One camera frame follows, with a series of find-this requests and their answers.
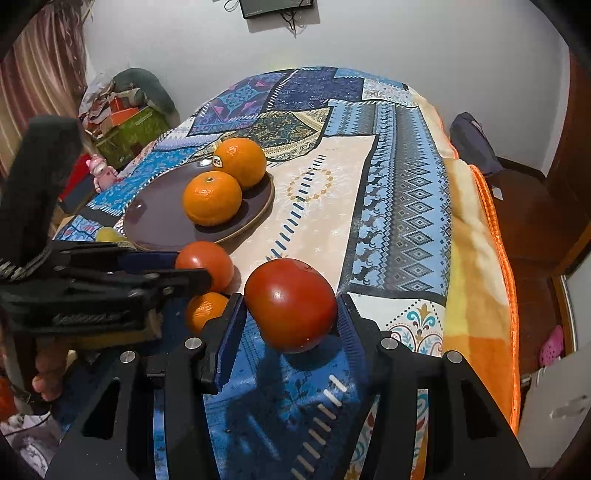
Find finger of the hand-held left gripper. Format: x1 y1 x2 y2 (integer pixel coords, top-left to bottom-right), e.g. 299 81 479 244
41 268 214 343
46 241 183 274

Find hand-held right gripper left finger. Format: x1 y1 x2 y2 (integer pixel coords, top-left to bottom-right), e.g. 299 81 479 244
46 293 246 480

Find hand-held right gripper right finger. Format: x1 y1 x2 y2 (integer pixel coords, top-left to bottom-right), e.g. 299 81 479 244
338 293 532 480

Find small red tomato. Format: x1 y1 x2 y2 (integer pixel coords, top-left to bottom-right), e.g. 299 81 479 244
174 241 235 294

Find small orange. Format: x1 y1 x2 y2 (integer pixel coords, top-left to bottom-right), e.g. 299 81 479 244
185 292 230 336

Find brown round plate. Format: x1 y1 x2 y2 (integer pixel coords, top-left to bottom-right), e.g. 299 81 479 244
122 157 276 253

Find red apple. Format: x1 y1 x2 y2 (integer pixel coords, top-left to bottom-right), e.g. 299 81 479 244
244 258 338 354

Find person's left hand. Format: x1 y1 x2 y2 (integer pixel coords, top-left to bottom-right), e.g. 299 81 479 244
30 339 75 403

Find dark grey box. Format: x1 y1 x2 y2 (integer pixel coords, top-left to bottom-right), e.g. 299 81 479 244
58 182 96 215

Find red box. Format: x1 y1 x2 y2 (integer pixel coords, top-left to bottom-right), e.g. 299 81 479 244
62 154 95 195

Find yellow corn cobs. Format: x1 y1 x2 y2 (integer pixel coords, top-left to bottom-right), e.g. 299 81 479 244
95 226 136 251

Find pink rabbit toy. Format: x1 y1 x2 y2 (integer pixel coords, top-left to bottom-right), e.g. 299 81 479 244
88 154 119 191

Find large plain orange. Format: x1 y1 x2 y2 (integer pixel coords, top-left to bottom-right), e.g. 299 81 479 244
183 171 243 227

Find pile of crumpled printed paper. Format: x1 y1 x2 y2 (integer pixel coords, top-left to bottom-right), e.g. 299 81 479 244
79 76 117 136

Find green patterned box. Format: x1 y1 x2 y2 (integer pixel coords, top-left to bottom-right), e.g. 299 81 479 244
95 106 170 169

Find orange cardboard box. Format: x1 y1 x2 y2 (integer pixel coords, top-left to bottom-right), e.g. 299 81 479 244
108 106 142 128

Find striped brown curtain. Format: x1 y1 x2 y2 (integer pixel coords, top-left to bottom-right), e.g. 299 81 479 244
0 4 89 178

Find blue patchwork tablecloth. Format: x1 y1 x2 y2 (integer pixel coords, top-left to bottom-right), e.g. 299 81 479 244
53 67 455 480

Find orange and yellow blanket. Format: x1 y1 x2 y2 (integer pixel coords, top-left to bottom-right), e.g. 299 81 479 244
413 90 523 480

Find orange with sticker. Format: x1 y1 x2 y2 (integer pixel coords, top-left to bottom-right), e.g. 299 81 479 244
211 137 268 189

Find grey cushion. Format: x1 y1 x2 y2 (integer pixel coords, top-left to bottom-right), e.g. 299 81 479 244
113 68 179 117

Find pink slipper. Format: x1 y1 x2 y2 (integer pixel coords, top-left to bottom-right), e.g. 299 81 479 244
539 325 565 366

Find dark blue bag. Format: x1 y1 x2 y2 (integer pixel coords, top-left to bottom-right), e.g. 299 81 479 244
449 112 502 177

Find white storage box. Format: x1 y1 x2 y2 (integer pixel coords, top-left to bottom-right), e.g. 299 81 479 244
517 342 591 468

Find brown wooden door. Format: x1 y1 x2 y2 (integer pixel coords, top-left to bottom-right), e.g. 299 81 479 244
545 46 591 278

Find black monitor cable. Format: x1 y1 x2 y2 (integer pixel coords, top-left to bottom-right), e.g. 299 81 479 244
281 9 306 36

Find small black wall monitor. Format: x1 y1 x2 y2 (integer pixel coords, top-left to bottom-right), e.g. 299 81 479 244
239 0 316 20

